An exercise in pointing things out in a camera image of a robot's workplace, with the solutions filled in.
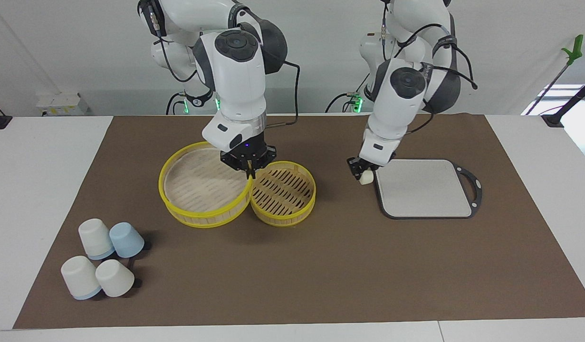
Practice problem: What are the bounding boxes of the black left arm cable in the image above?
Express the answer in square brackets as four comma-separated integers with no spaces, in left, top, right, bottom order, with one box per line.
[397,24,478,134]

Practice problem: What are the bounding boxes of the brown table mat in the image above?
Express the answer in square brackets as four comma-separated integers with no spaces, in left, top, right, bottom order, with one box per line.
[13,113,585,330]

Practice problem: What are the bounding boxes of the white cutting board grey rim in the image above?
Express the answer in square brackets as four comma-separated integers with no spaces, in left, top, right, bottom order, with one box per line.
[374,159,483,219]

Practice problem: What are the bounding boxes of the green clip on pole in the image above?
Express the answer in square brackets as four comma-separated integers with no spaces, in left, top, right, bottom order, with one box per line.
[525,34,584,114]

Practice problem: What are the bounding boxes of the white plastic cup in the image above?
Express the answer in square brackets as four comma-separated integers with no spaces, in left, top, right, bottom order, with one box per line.
[95,259,135,298]
[78,218,115,260]
[60,256,103,300]

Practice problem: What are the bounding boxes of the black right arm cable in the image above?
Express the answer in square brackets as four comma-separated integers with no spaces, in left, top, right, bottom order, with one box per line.
[266,59,301,129]

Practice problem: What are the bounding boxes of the white power strip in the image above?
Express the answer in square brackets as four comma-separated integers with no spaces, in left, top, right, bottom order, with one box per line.
[36,93,89,117]

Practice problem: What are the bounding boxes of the yellow bamboo steamer lid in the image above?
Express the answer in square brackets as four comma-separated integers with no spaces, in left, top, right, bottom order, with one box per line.
[158,141,253,229]

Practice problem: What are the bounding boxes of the yellow bamboo steamer basket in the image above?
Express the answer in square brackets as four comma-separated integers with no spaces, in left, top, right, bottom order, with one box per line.
[249,161,316,228]

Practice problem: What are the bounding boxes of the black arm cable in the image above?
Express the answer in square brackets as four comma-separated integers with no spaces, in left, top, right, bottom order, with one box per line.
[397,24,478,134]
[266,59,301,129]

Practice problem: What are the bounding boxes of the black stand clamp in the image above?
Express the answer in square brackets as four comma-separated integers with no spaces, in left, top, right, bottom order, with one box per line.
[542,76,585,128]

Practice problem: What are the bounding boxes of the light blue plastic cup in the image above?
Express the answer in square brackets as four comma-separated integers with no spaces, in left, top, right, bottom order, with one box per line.
[109,222,145,258]

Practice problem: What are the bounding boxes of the black base cable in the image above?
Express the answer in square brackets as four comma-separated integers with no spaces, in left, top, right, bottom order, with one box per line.
[325,70,372,114]
[166,92,186,115]

